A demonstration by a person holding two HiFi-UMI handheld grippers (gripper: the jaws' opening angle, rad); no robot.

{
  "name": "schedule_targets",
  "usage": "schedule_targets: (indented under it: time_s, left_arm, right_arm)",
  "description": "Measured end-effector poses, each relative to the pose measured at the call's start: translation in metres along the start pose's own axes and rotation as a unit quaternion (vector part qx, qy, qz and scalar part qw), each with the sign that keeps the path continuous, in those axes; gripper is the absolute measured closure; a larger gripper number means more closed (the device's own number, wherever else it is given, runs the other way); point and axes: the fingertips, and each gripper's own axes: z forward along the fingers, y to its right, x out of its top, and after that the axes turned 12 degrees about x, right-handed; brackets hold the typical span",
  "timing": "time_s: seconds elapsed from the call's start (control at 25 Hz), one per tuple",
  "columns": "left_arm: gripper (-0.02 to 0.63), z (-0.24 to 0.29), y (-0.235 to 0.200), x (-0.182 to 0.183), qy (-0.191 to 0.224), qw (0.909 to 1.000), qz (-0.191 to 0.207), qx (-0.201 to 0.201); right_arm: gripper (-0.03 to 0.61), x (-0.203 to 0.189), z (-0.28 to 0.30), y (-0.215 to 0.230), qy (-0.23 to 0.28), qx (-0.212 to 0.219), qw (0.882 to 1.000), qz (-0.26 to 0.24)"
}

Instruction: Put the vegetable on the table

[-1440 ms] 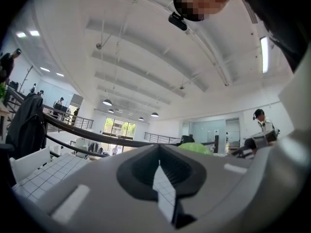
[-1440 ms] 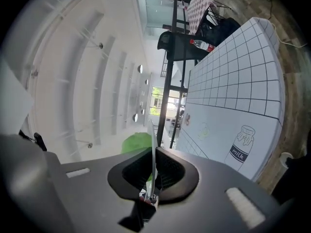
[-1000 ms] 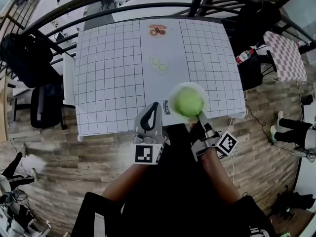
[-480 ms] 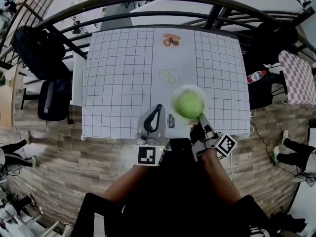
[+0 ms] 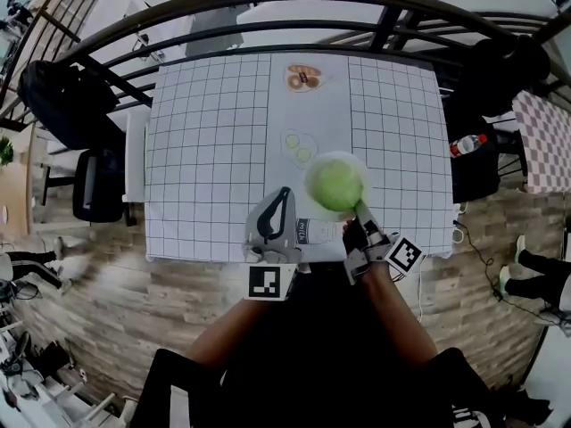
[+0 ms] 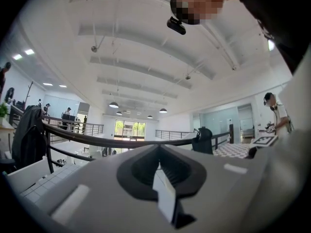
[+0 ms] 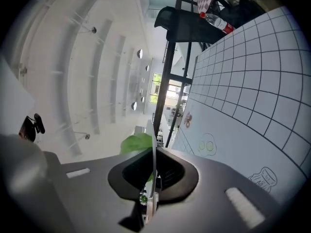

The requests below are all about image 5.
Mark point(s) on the table with checked cloth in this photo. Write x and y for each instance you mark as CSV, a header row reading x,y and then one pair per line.
x,y
205,150

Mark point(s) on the person's right forearm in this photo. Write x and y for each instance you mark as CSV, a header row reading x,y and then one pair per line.
x,y
397,315

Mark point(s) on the white power strip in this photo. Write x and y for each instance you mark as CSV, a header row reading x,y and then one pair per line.
x,y
458,234

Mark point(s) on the clear red-label water bottle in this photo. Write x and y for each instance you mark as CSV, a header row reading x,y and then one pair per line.
x,y
466,145

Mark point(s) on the light wooden desk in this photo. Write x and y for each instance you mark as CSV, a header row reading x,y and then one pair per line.
x,y
15,194

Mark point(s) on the person's black clothing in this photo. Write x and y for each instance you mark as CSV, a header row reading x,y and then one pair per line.
x,y
312,364

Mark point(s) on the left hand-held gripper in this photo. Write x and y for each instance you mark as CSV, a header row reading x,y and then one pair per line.
x,y
267,283

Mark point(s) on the green potted plant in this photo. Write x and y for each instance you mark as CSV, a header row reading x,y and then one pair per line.
x,y
5,152

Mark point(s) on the person's right hand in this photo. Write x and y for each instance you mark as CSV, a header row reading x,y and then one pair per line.
x,y
347,227

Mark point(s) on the person's left forearm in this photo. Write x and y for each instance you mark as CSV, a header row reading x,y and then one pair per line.
x,y
223,332

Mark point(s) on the black chair with jacket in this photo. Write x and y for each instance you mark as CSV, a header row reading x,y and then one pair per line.
x,y
495,87

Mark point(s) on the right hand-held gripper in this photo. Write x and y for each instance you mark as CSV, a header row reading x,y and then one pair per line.
x,y
403,257

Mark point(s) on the checked-cloth table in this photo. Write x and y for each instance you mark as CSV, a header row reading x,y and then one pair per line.
x,y
544,150

